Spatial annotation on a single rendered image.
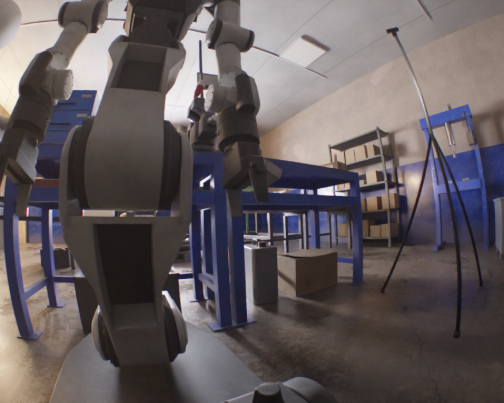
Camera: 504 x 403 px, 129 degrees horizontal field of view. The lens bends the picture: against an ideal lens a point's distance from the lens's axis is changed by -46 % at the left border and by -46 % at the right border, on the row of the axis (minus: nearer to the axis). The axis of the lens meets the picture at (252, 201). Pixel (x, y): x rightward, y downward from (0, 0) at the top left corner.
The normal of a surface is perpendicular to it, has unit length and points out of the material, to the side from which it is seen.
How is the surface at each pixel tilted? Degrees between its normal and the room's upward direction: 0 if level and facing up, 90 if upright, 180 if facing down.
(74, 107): 90
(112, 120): 66
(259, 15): 180
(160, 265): 103
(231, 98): 79
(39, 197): 90
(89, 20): 169
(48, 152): 90
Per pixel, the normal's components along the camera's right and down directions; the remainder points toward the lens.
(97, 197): 0.34, 0.71
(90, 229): 0.49, 0.06
